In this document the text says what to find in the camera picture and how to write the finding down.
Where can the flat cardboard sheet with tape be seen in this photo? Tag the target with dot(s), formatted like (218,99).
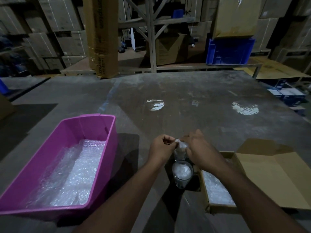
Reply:
(235,16)

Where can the small dark object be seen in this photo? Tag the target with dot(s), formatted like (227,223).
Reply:
(122,47)

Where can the person's left hand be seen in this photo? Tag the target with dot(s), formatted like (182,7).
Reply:
(160,150)

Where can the pink plastic bin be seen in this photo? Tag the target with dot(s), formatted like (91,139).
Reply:
(85,126)

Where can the large brown cardboard carton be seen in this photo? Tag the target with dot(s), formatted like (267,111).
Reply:
(6,107)

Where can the open brown carton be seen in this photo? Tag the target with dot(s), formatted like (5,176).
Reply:
(170,49)

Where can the white paper sheet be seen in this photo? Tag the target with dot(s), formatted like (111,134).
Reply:
(133,38)

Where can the glasses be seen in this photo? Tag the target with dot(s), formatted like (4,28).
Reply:
(216,189)

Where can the blue plastic container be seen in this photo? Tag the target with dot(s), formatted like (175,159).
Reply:
(3,87)

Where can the bubble-wrapped items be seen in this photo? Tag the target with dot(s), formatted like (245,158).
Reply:
(179,155)

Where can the grey metal storage rack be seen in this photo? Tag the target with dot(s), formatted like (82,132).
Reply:
(151,33)

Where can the small brown cardboard box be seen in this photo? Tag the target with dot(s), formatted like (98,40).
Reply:
(274,172)

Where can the small blue bin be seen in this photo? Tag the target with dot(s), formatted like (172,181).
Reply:
(178,13)

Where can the flattened printed cardboard sheet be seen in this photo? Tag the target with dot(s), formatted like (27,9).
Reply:
(274,70)

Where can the dark blue product box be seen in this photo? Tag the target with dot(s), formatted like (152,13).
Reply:
(278,84)

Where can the blue plastic crate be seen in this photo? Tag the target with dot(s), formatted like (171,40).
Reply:
(230,52)

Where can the tall narrow cardboard carton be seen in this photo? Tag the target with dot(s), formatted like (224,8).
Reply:
(102,33)

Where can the person's left forearm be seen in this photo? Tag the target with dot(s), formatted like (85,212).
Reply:
(121,203)

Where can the pile of bubble wrap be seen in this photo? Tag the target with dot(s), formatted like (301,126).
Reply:
(70,177)

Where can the person's right forearm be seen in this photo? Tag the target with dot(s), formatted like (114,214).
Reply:
(255,201)

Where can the person's right hand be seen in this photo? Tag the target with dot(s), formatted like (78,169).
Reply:
(204,155)

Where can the blue and white product box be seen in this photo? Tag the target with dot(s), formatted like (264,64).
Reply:
(289,95)

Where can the bubble items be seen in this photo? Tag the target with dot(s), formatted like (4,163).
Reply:
(182,174)

